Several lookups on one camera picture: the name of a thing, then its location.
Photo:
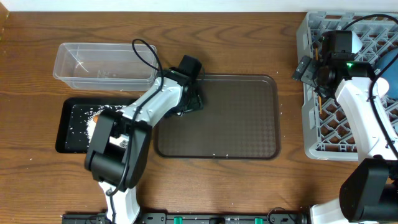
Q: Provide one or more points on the black rectangular tray bin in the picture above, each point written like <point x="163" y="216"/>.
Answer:
<point x="60" y="145"/>

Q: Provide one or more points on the orange carrot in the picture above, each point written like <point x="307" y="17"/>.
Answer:
<point x="95" y="118"/>

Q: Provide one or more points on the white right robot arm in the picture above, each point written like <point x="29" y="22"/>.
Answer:
<point x="369" y="195"/>

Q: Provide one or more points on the wooden chopstick with pattern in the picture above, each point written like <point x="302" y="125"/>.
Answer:
<point x="319" y="97"/>

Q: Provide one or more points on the pile of white rice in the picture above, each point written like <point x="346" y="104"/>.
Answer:
<point x="81" y="126"/>

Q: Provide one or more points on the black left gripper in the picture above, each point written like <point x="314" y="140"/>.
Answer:
<point x="198" y="101"/>

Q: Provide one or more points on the clear plastic bin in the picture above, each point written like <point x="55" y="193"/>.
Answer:
<point x="106" y="66"/>

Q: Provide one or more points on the light blue small bowl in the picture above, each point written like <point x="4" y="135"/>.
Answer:
<point x="356" y="44"/>

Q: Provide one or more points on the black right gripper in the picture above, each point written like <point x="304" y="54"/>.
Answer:
<point x="308" y="66"/>

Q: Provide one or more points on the brown serving tray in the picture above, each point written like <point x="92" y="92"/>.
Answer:
<point x="240" y="120"/>

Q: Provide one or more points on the grey dishwasher rack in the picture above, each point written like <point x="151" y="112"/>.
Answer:
<point x="328" y="136"/>

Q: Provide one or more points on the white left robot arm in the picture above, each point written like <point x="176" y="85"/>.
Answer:
<point x="118" y="150"/>

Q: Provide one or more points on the dark blue plate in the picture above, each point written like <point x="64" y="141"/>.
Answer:
<point x="390" y="74"/>

